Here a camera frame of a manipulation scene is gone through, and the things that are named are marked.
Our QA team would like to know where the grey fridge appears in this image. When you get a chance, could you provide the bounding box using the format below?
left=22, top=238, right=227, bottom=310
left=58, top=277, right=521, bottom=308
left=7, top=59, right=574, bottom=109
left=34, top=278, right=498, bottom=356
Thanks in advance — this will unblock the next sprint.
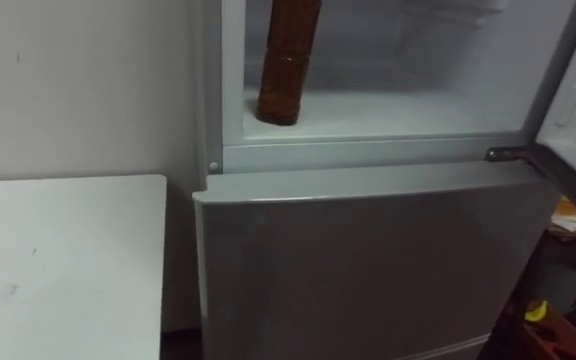
left=192, top=0, right=576, bottom=360

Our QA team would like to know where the brown plastic bottle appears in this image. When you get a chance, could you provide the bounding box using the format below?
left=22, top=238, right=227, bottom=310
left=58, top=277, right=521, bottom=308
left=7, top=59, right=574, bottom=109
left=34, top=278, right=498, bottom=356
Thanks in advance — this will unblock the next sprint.
left=255, top=0, right=323, bottom=127

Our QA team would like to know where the white table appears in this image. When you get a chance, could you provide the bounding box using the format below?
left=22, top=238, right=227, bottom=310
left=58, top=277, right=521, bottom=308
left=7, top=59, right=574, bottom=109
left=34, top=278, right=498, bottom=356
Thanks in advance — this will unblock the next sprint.
left=0, top=174, right=168, bottom=360

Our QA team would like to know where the yellow banana soft toy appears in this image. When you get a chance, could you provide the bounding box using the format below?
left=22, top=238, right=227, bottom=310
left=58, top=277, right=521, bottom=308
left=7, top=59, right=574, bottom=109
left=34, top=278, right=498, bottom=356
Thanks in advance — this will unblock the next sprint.
left=523, top=299, right=549, bottom=323

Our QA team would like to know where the yellow and white paper bag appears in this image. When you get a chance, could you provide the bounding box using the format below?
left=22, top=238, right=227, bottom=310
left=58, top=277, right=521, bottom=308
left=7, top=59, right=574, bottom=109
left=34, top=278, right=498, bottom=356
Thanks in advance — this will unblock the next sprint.
left=547, top=195, right=576, bottom=241

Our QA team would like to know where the dark grey bin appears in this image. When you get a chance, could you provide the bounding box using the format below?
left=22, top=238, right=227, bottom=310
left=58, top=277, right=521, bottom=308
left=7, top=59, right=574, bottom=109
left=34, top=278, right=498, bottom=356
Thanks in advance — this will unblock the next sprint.
left=531, top=238, right=576, bottom=316

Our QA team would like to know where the open grey fridge door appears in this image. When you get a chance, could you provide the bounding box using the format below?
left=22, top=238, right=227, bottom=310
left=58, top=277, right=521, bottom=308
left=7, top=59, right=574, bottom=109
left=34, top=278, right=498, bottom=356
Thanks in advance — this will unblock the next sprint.
left=485, top=0, right=576, bottom=235

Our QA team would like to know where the red-brown box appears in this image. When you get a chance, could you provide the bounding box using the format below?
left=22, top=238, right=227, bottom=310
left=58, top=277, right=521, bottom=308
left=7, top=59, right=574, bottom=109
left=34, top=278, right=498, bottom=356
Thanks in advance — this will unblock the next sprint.
left=517, top=309, right=576, bottom=360

